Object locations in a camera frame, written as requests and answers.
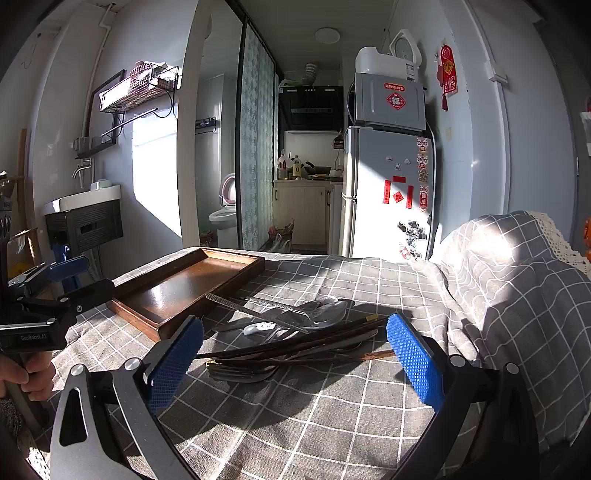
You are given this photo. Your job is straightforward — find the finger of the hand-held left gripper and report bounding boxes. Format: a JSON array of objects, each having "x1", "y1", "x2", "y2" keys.
[
  {"x1": 18, "y1": 278, "x2": 116, "y2": 326},
  {"x1": 9, "y1": 256, "x2": 89, "y2": 298}
]

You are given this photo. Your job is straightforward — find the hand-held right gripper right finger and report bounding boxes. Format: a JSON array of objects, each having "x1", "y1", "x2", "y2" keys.
[{"x1": 387, "y1": 313, "x2": 541, "y2": 480}]

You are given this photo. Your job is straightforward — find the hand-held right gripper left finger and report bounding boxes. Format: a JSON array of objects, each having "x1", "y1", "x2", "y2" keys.
[{"x1": 48, "y1": 316, "x2": 204, "y2": 480}]

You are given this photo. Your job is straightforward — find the brown wooden tray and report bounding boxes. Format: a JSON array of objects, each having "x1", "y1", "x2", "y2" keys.
[{"x1": 107, "y1": 247, "x2": 266, "y2": 343}]

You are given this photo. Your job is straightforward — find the person's left hand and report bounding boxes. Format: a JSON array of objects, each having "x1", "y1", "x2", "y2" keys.
[{"x1": 0, "y1": 353, "x2": 54, "y2": 402}]

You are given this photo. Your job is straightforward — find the black basin cabinet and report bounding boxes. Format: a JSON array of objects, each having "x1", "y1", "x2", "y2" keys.
[{"x1": 45, "y1": 200, "x2": 124, "y2": 254}]

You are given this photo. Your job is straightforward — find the white wash basin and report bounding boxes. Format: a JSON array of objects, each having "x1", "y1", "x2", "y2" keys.
[{"x1": 42, "y1": 185, "x2": 122, "y2": 217}]

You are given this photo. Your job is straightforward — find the wooden pole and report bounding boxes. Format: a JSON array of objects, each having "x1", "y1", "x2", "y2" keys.
[{"x1": 16, "y1": 129, "x2": 38, "y2": 261}]

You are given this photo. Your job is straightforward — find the metal faucet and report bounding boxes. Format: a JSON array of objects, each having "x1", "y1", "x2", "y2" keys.
[{"x1": 71, "y1": 159, "x2": 96, "y2": 191}]

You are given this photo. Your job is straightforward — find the white toilet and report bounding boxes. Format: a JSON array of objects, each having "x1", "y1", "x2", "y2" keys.
[{"x1": 209, "y1": 173, "x2": 238, "y2": 250}]

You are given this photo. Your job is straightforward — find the black towel bar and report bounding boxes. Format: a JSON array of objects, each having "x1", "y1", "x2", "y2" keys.
[{"x1": 100, "y1": 107, "x2": 158, "y2": 139}]

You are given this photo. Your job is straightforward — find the white plastic bag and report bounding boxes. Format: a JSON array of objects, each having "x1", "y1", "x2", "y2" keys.
[{"x1": 267, "y1": 222, "x2": 295, "y2": 253}]

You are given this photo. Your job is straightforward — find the silver refrigerator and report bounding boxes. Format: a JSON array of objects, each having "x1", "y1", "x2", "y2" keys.
[{"x1": 339, "y1": 126, "x2": 440, "y2": 261}]

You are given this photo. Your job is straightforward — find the cream kitchen cabinet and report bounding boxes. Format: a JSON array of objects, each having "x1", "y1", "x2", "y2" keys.
[{"x1": 272, "y1": 179, "x2": 345, "y2": 247}]

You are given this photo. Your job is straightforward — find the white lace cloth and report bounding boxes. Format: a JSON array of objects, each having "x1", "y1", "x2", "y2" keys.
[{"x1": 526, "y1": 211, "x2": 591, "y2": 278}]

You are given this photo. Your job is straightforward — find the patterned sliding door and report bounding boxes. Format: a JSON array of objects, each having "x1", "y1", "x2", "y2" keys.
[{"x1": 235, "y1": 21, "x2": 279, "y2": 252}]

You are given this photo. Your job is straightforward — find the condiment bottles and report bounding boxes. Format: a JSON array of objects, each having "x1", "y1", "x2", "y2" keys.
[{"x1": 277, "y1": 154, "x2": 305, "y2": 181}]

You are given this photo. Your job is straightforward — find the grey room door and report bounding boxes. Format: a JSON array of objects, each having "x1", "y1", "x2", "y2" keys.
[{"x1": 503, "y1": 0, "x2": 591, "y2": 259}]

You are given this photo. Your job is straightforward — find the grey microwave oven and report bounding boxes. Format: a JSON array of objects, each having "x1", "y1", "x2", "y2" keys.
[{"x1": 353, "y1": 73, "x2": 427, "y2": 134}]

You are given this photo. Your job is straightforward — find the black range hood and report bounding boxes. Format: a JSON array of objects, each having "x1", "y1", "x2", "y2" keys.
[{"x1": 278, "y1": 85, "x2": 345, "y2": 132}]

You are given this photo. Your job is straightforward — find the wire wall rack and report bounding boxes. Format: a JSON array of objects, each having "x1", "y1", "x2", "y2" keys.
[{"x1": 98, "y1": 61, "x2": 182, "y2": 114}]

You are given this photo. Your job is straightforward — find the red hanging wall ornament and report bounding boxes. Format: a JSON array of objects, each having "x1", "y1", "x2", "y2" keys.
[{"x1": 436, "y1": 44, "x2": 459, "y2": 112}]

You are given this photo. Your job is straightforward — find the white wall clock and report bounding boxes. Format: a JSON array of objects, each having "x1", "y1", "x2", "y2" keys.
[{"x1": 388, "y1": 28, "x2": 422, "y2": 70}]

